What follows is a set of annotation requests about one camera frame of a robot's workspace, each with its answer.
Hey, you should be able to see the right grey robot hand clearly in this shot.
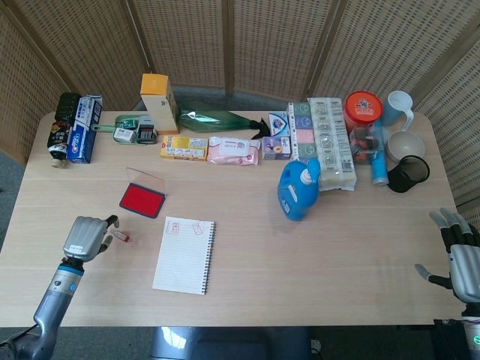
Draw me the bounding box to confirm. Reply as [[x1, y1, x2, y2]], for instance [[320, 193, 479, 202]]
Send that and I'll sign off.
[[414, 208, 480, 312]]

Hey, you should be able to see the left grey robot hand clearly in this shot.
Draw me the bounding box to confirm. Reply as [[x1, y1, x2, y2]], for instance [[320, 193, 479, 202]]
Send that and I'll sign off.
[[61, 214, 121, 263]]

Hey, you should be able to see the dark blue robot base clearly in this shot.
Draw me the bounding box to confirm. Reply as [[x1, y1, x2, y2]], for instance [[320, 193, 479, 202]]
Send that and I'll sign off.
[[151, 325, 313, 360]]

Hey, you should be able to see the spiral lined notebook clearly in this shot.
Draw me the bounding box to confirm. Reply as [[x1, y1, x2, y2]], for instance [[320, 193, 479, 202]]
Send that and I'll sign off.
[[151, 216, 217, 296]]

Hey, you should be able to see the red ink pad clear lid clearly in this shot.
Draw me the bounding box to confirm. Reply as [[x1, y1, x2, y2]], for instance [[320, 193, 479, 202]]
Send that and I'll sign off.
[[118, 166, 167, 219]]

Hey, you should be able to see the dark sauce bottle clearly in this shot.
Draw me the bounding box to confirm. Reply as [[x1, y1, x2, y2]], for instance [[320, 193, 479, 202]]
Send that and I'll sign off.
[[46, 91, 82, 169]]

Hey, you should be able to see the blue toothpaste box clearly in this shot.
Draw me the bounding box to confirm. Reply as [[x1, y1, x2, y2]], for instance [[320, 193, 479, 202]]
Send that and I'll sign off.
[[66, 93, 104, 165]]

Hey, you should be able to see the small white green box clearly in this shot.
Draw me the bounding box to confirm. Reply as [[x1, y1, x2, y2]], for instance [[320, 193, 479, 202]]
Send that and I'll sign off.
[[114, 127, 137, 143]]

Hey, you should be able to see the black mesh pen holder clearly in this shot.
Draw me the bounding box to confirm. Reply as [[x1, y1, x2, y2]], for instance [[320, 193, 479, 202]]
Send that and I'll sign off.
[[385, 155, 431, 194]]

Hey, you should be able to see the dark grey stapler box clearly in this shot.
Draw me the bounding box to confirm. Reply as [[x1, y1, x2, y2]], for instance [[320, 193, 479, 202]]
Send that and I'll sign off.
[[135, 115, 158, 146]]

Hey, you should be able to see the yellow printed flat box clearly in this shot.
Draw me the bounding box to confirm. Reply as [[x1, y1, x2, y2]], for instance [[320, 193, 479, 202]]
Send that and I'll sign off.
[[160, 134, 209, 163]]

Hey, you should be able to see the blue cylindrical tube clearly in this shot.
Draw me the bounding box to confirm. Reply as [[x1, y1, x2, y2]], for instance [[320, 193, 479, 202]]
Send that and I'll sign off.
[[369, 119, 389, 187]]

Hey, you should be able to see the beige bowl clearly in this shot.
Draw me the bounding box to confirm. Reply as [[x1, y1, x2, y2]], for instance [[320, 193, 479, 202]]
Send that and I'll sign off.
[[386, 130, 426, 163]]

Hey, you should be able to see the tall cream yellow box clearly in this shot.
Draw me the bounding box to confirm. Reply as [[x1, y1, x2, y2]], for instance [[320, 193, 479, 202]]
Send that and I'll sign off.
[[139, 73, 181, 135]]

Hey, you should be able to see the clear plastic candy box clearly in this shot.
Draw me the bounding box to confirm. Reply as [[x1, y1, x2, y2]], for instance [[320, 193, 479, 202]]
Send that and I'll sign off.
[[350, 125, 380, 164]]

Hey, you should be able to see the green plastic bottle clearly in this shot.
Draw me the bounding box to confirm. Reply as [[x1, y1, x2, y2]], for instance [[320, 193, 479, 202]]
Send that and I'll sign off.
[[177, 100, 272, 140]]

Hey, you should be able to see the pink wet wipes pack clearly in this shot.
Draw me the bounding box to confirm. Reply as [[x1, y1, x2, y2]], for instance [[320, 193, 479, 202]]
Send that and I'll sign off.
[[207, 135, 262, 167]]

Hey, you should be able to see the light blue mug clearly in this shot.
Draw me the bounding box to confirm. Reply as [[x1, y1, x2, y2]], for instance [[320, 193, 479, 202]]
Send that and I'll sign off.
[[382, 90, 416, 131]]

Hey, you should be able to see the pale yellow sponge pack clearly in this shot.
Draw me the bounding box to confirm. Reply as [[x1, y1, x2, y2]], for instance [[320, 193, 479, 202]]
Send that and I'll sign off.
[[307, 96, 357, 193]]

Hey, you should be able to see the blue detergent pump bottle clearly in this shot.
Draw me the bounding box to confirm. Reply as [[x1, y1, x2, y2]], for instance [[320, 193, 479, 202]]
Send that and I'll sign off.
[[277, 157, 322, 222]]

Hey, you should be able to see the orange lid snack jar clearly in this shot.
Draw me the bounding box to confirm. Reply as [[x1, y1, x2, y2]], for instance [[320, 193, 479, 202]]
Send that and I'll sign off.
[[343, 90, 384, 166]]

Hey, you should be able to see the purple soap box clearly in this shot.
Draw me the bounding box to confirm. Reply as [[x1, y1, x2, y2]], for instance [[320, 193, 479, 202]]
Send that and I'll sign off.
[[261, 135, 293, 161]]

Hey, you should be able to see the white blue soap box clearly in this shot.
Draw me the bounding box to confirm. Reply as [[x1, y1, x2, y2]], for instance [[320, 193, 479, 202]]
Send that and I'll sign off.
[[267, 111, 290, 137]]

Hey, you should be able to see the rattan folding screen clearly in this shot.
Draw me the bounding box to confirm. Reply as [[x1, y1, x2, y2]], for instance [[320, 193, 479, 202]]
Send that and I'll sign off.
[[0, 0, 480, 226]]

